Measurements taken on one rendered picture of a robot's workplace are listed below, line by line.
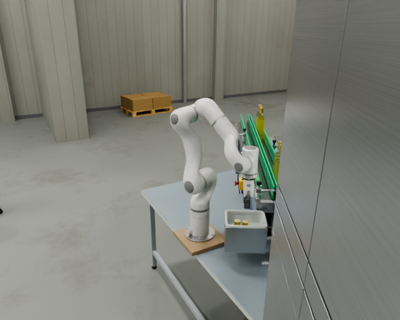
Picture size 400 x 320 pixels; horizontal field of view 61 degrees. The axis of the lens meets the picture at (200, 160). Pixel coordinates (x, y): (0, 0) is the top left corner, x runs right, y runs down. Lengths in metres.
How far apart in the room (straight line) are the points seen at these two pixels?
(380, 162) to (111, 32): 8.54
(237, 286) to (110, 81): 7.55
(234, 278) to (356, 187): 1.46
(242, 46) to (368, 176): 10.16
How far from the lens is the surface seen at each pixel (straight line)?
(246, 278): 1.90
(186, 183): 1.91
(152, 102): 8.25
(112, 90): 8.93
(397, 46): 0.42
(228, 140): 1.71
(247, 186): 1.76
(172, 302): 2.83
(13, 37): 8.51
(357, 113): 0.49
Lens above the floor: 1.98
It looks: 21 degrees down
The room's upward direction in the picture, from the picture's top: 1 degrees clockwise
